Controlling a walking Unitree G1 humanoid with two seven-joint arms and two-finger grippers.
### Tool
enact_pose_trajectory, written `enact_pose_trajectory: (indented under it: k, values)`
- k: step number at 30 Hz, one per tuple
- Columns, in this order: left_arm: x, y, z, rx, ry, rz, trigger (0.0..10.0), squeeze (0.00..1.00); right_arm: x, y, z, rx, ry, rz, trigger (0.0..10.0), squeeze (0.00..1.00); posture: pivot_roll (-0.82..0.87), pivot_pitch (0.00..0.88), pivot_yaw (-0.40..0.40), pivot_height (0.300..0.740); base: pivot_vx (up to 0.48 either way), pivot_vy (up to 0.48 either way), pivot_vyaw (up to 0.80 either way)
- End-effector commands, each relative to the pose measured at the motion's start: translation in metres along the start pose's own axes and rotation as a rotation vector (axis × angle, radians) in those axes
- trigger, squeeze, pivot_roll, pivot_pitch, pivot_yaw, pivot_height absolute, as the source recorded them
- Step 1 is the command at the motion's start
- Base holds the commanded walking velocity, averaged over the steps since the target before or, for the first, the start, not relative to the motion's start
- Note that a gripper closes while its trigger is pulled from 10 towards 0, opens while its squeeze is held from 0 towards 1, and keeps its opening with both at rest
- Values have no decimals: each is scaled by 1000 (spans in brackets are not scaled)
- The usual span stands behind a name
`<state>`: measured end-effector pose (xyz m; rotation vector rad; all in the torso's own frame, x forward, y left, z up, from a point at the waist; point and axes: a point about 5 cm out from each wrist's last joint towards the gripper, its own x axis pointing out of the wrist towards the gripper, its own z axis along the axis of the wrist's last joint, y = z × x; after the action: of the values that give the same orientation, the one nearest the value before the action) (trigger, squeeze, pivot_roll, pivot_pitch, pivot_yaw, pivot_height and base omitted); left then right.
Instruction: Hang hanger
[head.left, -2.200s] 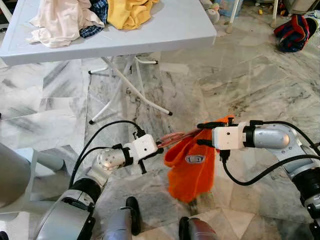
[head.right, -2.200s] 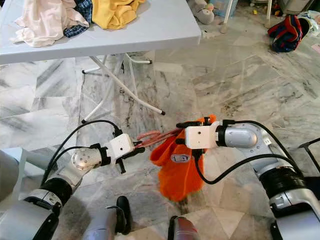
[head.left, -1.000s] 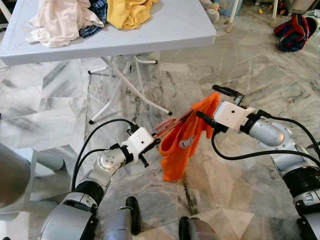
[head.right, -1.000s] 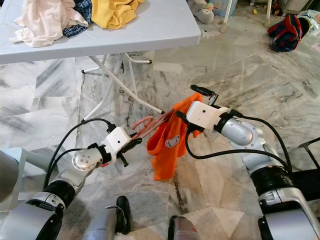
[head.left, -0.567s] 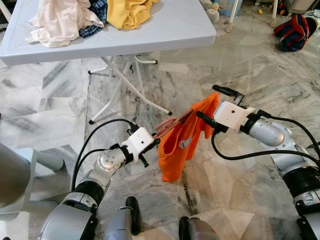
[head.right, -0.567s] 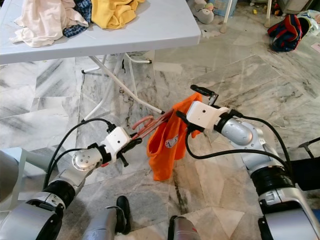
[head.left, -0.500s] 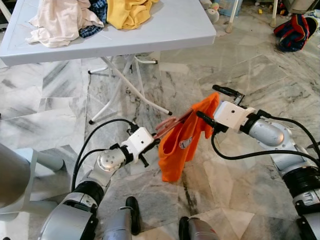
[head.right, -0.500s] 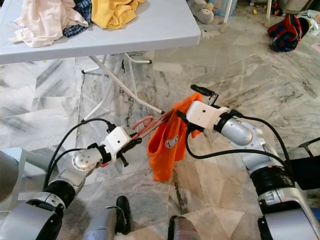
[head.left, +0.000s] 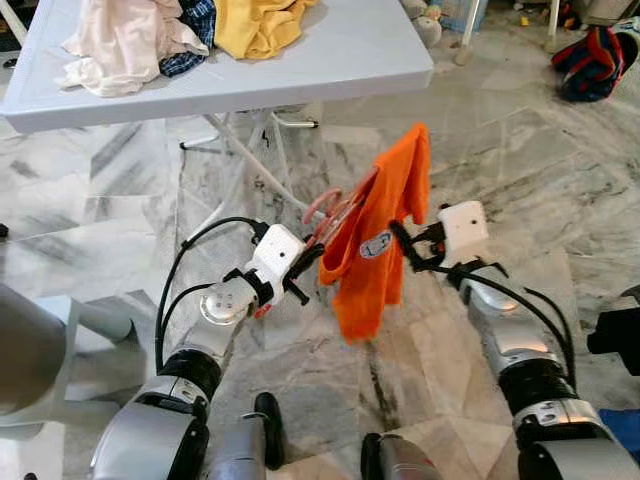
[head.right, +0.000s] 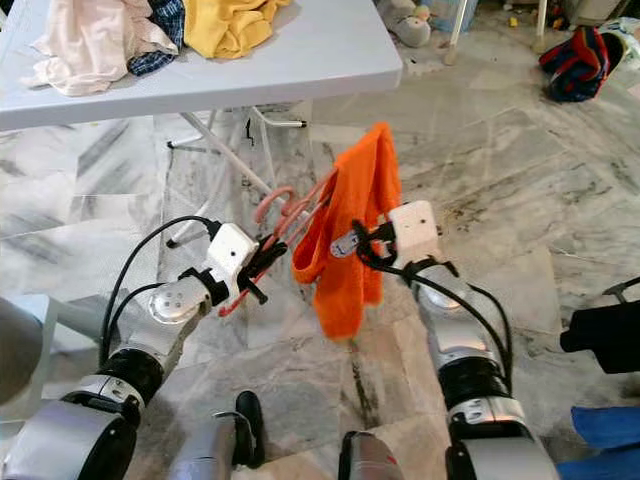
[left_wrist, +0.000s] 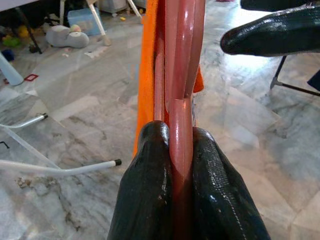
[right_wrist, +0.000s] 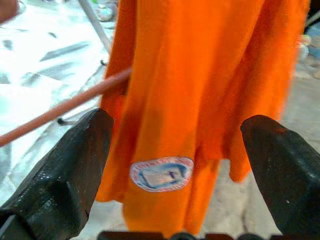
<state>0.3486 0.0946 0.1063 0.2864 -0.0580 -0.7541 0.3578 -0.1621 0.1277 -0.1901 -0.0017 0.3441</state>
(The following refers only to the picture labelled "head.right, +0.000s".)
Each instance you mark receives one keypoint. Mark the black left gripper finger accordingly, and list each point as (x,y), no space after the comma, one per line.
(272,262)
(268,247)

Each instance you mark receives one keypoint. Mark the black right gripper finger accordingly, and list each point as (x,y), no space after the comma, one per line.
(370,260)
(358,235)

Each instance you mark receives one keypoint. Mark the orange logo t-shirt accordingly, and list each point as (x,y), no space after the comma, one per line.
(360,180)

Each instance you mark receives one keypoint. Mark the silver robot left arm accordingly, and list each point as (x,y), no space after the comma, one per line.
(175,305)

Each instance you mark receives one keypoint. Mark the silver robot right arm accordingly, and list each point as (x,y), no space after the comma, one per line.
(465,345)

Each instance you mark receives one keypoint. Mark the white folding table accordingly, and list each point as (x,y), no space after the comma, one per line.
(290,80)

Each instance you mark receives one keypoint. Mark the silver robot left leg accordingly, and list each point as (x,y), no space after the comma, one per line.
(210,450)

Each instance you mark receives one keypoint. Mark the silver robot leg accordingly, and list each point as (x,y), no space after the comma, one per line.
(370,460)
(210,450)

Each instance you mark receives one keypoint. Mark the silver robot right leg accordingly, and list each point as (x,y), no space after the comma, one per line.
(370,460)

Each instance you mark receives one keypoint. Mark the grey plush toy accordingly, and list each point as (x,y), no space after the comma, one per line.
(410,28)

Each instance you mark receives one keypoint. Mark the white stand pole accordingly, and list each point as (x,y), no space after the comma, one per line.
(457,35)
(542,25)

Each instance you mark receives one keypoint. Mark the dark blue plaid garment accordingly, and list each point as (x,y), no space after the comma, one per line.
(150,62)

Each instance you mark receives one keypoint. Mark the yellow garment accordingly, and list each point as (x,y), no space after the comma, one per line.
(225,30)

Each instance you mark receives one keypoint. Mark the black boxy object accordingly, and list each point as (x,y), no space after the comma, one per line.
(600,335)

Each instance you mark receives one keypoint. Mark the navy red fabric bag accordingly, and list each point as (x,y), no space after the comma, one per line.
(575,65)

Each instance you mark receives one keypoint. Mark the cream pink garment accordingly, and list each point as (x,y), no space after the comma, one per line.
(90,45)

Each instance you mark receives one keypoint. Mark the bright blue fabric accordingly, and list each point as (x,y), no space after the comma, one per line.
(600,440)

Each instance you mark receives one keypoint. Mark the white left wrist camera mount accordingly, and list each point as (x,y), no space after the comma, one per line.
(232,255)

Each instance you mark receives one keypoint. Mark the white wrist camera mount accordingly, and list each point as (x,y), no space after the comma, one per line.
(232,255)
(417,232)

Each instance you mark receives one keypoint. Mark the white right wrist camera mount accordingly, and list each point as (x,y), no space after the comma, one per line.
(417,232)

